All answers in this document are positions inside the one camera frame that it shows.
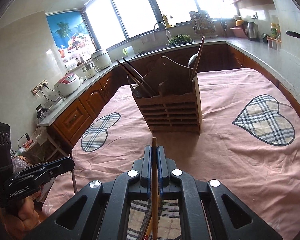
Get silver metal chopstick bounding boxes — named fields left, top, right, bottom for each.
left=116, top=60, right=150, bottom=97
left=122, top=58, right=156, bottom=97

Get silver spoon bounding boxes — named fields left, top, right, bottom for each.
left=188, top=53, right=198, bottom=69

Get grey thin chopstick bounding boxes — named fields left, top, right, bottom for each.
left=70, top=151, right=78, bottom=194

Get red dotted wooden chopstick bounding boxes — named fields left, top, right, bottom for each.
left=152, top=137, right=158, bottom=240

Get small silver fork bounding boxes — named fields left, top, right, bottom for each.
left=127, top=75, right=142, bottom=98

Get dark patterned wooden chopstick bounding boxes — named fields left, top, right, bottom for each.
left=190, top=36, right=205, bottom=81

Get chrome kitchen faucet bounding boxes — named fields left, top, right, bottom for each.
left=154, top=21, right=172, bottom=41

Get person's left hand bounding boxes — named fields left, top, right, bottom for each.
left=0, top=196, right=41, bottom=239

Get lower wooden cabinets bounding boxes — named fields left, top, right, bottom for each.
left=47, top=44, right=300, bottom=149

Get pink tablecloth with plaid hearts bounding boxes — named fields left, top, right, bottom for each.
left=43, top=69, right=300, bottom=239

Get red white rice cooker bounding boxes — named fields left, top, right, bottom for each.
left=54, top=74, right=81, bottom=98

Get wooden utensil holder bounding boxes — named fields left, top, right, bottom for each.
left=133, top=56, right=202, bottom=134

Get small white electric pot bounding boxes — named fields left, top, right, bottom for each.
left=82, top=62, right=99, bottom=79

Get grey speckled countertop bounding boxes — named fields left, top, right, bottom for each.
left=39, top=38, right=300, bottom=127

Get white tall rice cooker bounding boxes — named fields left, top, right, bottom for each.
left=91, top=49, right=112, bottom=70

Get beach fruit poster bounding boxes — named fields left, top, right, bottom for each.
left=46, top=11, right=95, bottom=69

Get green leafy vegetables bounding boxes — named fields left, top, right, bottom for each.
left=168, top=34, right=192, bottom=46

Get spice jars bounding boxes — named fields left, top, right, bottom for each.
left=267, top=36, right=281, bottom=51

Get pink basin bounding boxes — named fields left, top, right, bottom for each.
left=230, top=27, right=248, bottom=38

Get stainless electric kettle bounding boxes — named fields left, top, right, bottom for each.
left=242, top=21, right=260, bottom=41

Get dish drying rack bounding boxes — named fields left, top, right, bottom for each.
left=189, top=10, right=216, bottom=37

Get knife block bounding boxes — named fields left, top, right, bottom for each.
left=219, top=18, right=228, bottom=37

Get yellow oil bottle on sill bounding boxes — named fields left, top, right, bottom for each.
left=162, top=15, right=176, bottom=28

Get condiment bottles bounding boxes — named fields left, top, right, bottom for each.
left=270, top=23, right=281, bottom=41

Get black wok on stove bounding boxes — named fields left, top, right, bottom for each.
left=286, top=30, right=300, bottom=39

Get wall power outlet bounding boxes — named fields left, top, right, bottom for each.
left=31, top=79, right=49, bottom=96

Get green handled white jug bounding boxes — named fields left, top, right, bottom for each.
left=122, top=46, right=135, bottom=57

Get kitchen window frame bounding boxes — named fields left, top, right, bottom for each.
left=84, top=0, right=237, bottom=49

